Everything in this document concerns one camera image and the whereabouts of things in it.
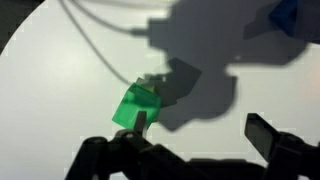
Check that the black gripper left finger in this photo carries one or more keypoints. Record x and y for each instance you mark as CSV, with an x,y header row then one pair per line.
x,y
133,156

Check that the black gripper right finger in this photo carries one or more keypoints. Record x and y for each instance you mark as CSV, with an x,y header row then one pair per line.
x,y
290,156

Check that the dark green block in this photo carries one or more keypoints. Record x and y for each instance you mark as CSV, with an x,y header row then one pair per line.
x,y
133,105

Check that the blue block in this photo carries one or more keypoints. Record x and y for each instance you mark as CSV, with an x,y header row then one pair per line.
x,y
285,15

